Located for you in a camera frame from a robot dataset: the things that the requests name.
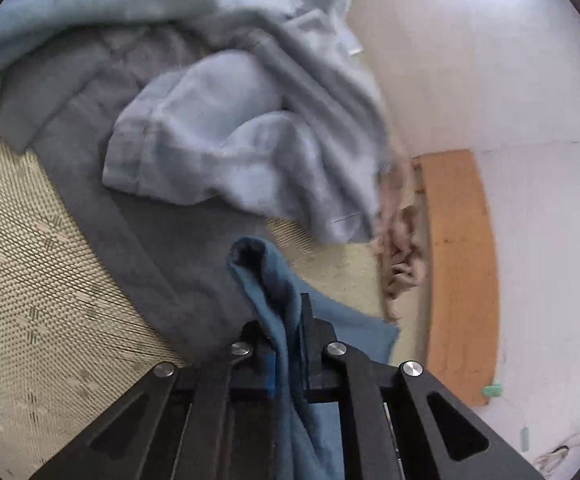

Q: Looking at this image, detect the light blue hoodie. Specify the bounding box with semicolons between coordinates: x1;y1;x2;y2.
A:
0;0;387;243

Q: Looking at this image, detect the woven bed mat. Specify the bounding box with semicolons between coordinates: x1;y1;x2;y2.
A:
0;79;431;480

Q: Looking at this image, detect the dark blue garment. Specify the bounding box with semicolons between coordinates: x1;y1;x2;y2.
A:
228;236;399;479

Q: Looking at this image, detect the beige brown garment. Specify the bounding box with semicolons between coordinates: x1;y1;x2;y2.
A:
373;152;427;321

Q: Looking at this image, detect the wooden bed board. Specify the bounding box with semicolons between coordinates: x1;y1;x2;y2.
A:
415;150;500;408

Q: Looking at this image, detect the dark grey garment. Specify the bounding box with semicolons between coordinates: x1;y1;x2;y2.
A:
0;25;269;362

